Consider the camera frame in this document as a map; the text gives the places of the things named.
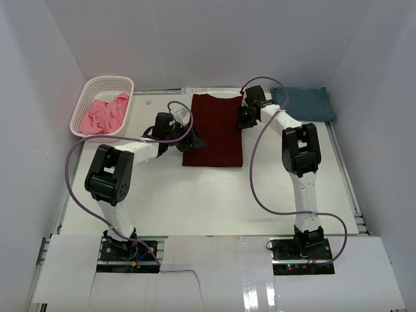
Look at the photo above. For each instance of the folded teal t shirt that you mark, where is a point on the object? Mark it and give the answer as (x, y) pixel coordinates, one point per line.
(309, 104)

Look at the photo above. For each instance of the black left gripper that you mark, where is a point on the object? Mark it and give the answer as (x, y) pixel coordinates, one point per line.
(193, 142)

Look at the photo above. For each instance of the dark red t shirt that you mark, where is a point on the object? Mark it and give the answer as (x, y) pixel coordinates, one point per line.
(215, 120)

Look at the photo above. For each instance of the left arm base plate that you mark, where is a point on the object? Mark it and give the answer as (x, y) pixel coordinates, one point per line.
(137, 261)

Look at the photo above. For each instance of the white plastic basket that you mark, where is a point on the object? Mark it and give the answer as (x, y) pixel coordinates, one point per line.
(104, 88)

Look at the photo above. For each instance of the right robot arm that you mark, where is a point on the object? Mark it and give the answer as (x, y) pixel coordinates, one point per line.
(300, 156)

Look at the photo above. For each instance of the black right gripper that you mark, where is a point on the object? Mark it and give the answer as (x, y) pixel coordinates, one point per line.
(242, 123)

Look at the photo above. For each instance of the white paper sheet front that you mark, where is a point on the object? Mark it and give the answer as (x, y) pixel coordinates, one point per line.
(216, 274)

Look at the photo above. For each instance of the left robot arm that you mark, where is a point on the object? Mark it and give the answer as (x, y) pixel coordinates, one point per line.
(109, 177)

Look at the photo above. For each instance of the pink t shirt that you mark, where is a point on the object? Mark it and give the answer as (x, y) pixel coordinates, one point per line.
(105, 117)

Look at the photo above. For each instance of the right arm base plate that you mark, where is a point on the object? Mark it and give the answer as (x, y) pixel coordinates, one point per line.
(288, 261)

